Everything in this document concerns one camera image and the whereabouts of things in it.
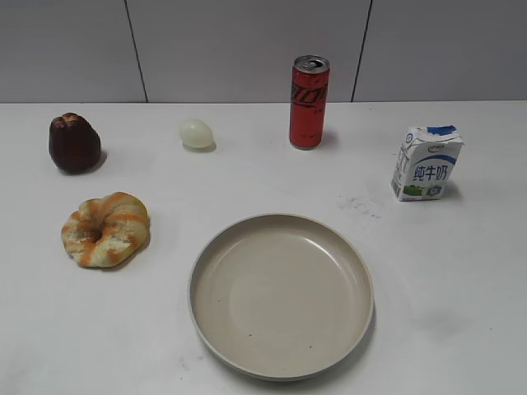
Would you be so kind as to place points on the red soda can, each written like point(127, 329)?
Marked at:
point(309, 89)

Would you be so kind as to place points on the orange striped bagel bread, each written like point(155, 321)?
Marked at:
point(104, 232)

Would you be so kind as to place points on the white egg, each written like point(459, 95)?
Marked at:
point(194, 133)

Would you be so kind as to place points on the white blue milk carton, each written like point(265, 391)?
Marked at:
point(426, 159)

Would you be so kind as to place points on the beige round plate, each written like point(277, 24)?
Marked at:
point(280, 297)

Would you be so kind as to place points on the dark red wax apple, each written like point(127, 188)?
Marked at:
point(74, 145)

